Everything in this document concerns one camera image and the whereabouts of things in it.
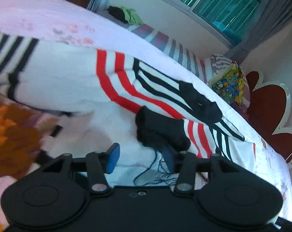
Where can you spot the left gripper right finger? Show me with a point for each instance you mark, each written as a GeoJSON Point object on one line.
{"type": "Point", "coordinates": [186, 165]}

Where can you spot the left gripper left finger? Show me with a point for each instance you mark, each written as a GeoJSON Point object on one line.
{"type": "Point", "coordinates": [89, 172]}

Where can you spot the striped white knit sweater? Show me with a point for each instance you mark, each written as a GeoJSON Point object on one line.
{"type": "Point", "coordinates": [104, 96]}

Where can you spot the green and black clothes pile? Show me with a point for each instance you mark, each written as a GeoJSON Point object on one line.
{"type": "Point", "coordinates": [125, 15]}

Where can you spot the colourful cartoon pillow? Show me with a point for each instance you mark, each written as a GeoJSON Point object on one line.
{"type": "Point", "coordinates": [230, 84]}

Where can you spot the red heart-shaped headboard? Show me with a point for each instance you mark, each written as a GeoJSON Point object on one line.
{"type": "Point", "coordinates": [269, 111]}

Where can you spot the striped pillow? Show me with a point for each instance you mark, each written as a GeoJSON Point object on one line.
{"type": "Point", "coordinates": [214, 64]}

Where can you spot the striped bed sheet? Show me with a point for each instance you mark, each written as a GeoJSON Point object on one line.
{"type": "Point", "coordinates": [169, 46]}

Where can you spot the window with teal curtain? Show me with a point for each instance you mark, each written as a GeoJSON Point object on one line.
{"type": "Point", "coordinates": [208, 2]}

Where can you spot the pink floral bed quilt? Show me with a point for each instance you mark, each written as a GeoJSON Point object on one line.
{"type": "Point", "coordinates": [64, 22]}

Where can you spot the grey curtain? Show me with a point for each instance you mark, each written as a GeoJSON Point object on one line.
{"type": "Point", "coordinates": [269, 19]}

